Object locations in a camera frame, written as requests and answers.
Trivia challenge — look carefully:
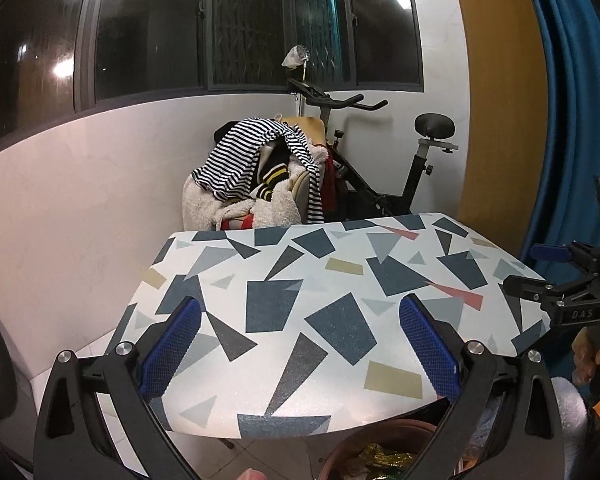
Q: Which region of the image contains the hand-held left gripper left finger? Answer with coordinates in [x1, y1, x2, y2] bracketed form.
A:
[32, 296, 203, 480]

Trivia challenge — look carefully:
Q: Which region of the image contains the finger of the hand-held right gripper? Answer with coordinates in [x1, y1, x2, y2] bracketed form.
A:
[530, 240, 600, 274]
[502, 276, 567, 307]

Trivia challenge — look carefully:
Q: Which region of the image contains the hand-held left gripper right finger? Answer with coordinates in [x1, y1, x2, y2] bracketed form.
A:
[398, 294, 566, 480]

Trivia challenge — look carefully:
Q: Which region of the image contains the gold foil wrapper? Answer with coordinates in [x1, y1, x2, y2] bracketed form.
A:
[359, 451, 417, 472]

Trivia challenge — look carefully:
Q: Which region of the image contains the brown round bin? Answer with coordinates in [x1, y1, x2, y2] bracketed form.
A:
[319, 419, 442, 480]

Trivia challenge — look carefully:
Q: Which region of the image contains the person's right hand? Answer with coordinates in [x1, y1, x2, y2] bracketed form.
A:
[572, 330, 600, 387]

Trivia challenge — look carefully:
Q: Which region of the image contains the person's white fleece clothing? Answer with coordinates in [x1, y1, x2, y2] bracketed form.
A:
[550, 375, 590, 480]

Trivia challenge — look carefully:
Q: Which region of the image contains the black exercise bike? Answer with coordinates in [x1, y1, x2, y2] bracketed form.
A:
[286, 77, 459, 224]

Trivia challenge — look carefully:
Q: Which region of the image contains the blue curtain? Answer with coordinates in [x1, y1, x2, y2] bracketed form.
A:
[516, 0, 600, 262]

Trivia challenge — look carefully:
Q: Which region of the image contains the red garment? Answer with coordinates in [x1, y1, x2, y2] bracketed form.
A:
[321, 156, 339, 212]

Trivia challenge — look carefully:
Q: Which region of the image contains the black jacket with yellow stripes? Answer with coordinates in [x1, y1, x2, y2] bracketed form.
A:
[249, 146, 292, 202]

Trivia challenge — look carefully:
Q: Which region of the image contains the yellow wooden chair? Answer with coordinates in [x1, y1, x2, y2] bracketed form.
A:
[281, 115, 327, 147]

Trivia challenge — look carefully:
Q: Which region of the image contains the dark framed window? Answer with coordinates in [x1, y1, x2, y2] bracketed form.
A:
[0, 0, 424, 153]

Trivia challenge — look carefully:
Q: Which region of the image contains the white object on stand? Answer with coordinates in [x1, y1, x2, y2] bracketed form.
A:
[280, 44, 312, 118]

